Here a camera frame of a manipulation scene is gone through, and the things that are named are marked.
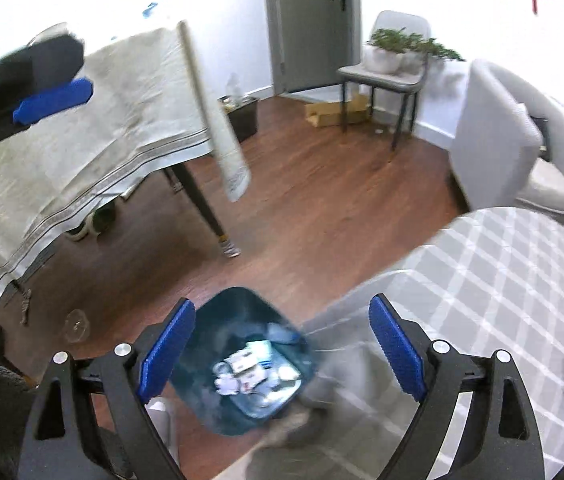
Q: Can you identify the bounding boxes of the grey door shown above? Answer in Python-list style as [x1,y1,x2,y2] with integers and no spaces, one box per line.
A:
[261,0,363,97]

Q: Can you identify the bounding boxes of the flat cardboard box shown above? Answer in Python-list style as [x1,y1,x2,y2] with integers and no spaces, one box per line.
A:
[304,94,370,128]

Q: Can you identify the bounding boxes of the heap of discarded packaging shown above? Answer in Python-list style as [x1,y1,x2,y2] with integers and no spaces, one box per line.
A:
[212,340,303,408]

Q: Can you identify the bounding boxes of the grey checked tablecloth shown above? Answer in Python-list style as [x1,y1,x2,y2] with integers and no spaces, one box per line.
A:
[249,206,564,480]

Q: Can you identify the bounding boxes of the clear plastic lid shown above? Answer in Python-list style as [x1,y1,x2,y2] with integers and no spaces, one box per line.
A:
[64,308,91,344]

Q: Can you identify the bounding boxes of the black storage box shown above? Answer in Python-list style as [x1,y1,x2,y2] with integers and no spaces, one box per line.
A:
[217,95,261,143]

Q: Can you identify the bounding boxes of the beige striped tablecloth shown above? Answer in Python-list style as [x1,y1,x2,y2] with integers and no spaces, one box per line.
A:
[0,20,254,318]

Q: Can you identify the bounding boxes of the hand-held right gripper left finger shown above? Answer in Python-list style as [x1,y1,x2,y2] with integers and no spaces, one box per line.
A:
[16,298,196,480]

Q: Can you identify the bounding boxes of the clear bottle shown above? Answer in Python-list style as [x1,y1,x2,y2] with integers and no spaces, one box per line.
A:
[224,72,244,100]

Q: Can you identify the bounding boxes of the dark table leg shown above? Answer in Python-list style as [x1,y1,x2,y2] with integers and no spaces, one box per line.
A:
[162,162,241,259]

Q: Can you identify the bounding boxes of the potted green plant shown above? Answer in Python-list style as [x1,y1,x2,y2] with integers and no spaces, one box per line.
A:
[363,27,466,77]

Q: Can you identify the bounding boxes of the dark shoe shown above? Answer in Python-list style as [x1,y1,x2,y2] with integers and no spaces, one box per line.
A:
[63,205,119,242]

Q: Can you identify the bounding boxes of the blue waste bin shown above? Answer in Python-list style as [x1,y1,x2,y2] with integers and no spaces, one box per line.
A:
[168,286,319,436]

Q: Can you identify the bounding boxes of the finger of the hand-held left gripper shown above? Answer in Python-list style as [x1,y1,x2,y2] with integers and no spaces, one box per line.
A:
[0,77,94,153]
[0,34,86,106]

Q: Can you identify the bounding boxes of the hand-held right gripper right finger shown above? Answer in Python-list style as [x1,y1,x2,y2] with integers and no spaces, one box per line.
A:
[368,294,545,480]

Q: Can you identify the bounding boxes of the grey dining chair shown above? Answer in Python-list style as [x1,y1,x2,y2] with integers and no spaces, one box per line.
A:
[337,10,433,152]

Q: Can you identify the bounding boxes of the grey armchair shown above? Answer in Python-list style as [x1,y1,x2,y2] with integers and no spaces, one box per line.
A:
[448,59,564,233]

